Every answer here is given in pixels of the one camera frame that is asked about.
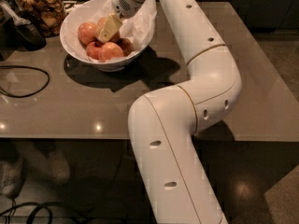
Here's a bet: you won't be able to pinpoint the black cable on table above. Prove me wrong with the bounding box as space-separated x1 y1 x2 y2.
0 65 51 99

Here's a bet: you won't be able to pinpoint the white sneaker right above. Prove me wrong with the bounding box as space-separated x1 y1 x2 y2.
48 150 70 185

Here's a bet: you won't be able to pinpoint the small lower-left red apple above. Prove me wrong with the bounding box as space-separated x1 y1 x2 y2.
86 40 103 60

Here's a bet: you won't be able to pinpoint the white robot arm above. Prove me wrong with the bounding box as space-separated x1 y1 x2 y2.
111 0 241 224

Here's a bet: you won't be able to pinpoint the white sneaker left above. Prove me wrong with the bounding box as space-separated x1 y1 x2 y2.
1 158 23 200

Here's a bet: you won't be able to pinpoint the white ceramic bowl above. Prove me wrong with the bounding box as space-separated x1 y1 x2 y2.
59 0 158 73

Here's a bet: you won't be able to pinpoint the black scoop with handle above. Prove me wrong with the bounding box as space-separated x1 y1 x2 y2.
0 0 46 51

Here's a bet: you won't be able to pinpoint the glass jar of dried chips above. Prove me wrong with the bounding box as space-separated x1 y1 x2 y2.
12 0 67 38

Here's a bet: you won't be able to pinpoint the white paper liner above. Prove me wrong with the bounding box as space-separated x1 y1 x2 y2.
86 0 157 68

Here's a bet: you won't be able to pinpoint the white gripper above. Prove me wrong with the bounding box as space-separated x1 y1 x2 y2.
99 0 143 43

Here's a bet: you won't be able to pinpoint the white sneaker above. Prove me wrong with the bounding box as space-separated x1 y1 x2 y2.
1 158 23 200
48 150 70 185

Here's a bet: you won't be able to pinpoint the black cables on floor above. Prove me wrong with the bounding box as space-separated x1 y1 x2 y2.
0 177 129 224

